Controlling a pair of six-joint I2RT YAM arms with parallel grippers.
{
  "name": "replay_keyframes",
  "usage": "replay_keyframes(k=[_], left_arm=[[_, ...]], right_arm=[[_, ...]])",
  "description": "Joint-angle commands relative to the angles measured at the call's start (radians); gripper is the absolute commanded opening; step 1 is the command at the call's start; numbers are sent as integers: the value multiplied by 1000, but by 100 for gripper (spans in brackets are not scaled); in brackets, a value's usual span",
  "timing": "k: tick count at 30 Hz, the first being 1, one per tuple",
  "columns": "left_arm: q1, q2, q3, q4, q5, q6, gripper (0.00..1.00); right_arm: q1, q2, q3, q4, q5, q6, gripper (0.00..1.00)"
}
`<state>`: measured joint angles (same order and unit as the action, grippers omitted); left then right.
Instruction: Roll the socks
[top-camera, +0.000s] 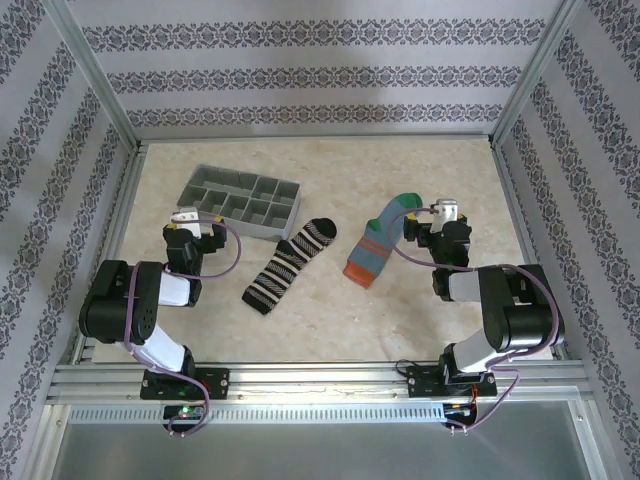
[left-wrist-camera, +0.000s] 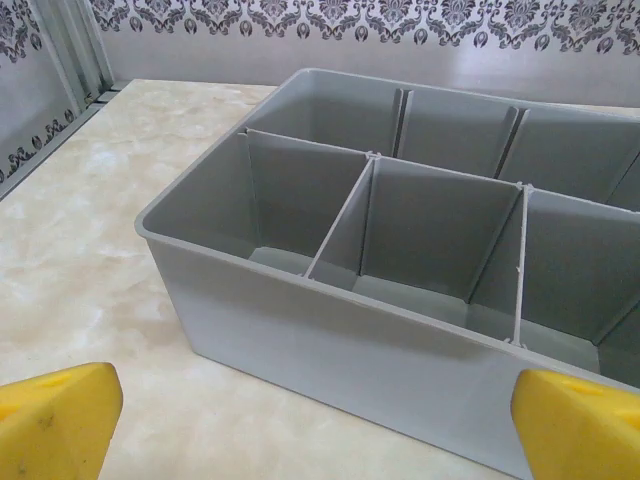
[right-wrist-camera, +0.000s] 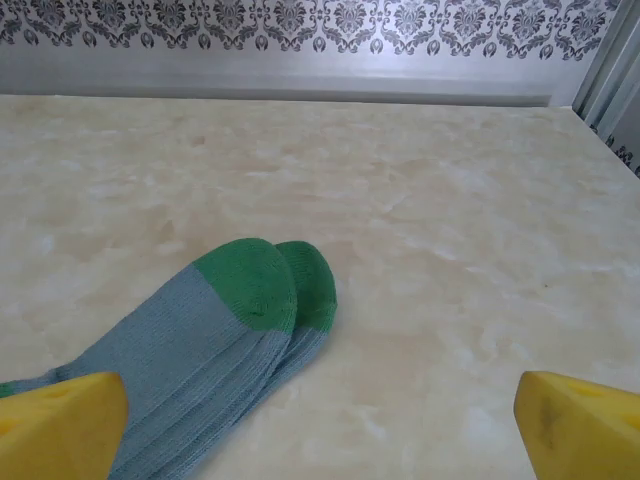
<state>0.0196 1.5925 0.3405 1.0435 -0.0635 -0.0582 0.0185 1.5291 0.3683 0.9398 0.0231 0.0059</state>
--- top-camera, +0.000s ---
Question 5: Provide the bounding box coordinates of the grey compartment organizer tray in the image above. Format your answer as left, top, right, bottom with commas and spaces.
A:
177, 163, 303, 242

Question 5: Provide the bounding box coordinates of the blue orange green sock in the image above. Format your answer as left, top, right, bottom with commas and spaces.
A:
342, 192, 424, 290

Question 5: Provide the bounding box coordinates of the black white striped sock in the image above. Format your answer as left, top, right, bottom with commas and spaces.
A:
241, 217, 339, 317

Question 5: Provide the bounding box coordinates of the circuit board with green light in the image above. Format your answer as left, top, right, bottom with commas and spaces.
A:
164, 405, 206, 421

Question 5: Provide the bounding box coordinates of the grey metal sheet panel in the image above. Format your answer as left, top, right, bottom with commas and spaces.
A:
49, 399, 591, 480

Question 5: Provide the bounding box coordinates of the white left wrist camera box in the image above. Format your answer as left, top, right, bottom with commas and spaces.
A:
171, 209, 202, 239

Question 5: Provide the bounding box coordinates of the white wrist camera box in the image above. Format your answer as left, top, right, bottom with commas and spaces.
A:
432, 198, 460, 235
171, 209, 202, 239

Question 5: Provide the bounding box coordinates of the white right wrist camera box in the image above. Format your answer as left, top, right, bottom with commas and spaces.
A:
432, 198, 460, 235

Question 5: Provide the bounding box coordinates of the aluminium frame side rail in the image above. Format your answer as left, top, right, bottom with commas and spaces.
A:
74, 142, 149, 366
492, 142, 571, 361

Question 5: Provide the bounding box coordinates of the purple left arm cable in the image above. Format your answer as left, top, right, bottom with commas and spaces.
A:
122, 222, 245, 439

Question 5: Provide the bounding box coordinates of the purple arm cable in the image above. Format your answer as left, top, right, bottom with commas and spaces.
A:
122, 222, 245, 439
392, 207, 559, 437

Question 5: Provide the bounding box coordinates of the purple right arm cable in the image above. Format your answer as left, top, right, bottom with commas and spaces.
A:
392, 207, 559, 437

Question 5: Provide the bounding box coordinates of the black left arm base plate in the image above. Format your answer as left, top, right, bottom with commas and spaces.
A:
140, 367, 230, 401

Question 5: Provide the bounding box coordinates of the aluminium frame cross rail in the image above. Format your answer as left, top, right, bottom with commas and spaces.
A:
135, 132, 496, 146

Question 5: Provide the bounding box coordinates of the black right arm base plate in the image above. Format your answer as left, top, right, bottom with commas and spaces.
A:
407, 364, 498, 399

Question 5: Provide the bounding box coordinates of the small circuit board with wires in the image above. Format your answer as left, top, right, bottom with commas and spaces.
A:
444, 399, 479, 417

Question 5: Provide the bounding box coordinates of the aluminium frame post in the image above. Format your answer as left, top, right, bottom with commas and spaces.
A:
487, 0, 596, 151
47, 0, 147, 154

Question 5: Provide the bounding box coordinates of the aluminium mounting rail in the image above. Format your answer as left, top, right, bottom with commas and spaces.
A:
47, 362, 594, 404

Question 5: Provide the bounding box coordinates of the slotted grey cable duct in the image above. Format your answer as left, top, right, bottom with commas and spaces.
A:
67, 402, 447, 425

